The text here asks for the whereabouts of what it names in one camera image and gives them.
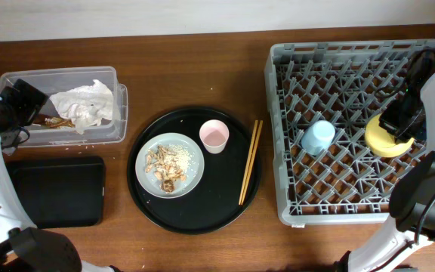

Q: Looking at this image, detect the clear plastic waste bin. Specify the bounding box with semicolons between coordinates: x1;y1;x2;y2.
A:
0;66;128;148

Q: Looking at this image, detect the grey dishwasher rack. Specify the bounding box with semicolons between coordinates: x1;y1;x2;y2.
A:
264;39;435;227

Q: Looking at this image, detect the wooden chopstick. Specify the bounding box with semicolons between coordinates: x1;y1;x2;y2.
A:
238;120;258;206
242;120;264;205

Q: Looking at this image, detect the black rectangular tray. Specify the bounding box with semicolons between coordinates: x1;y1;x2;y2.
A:
6;156;106;229

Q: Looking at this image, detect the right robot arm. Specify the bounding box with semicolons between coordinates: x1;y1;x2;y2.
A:
332;48;435;271

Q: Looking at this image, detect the blue cup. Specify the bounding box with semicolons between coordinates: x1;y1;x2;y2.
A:
301;120;335;156

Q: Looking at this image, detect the pink cup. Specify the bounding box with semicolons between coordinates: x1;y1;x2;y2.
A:
199;119;230;154

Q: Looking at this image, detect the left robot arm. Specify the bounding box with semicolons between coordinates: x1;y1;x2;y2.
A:
0;79;115;272

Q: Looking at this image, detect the yellow bowl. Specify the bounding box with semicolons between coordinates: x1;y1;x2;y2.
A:
365;114;415;158

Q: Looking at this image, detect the white napkin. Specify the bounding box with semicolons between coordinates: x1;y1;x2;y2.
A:
50;79;113;134

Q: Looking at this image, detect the food scraps and rice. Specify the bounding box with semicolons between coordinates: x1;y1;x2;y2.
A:
144;144;191;194

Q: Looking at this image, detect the grey plate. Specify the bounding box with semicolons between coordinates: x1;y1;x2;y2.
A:
134;133;205;199

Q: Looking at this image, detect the round black serving tray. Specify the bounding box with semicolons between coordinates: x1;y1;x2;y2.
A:
127;107;261;234

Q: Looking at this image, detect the brown gold snack wrapper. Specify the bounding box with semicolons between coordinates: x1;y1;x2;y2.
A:
33;114;75;128

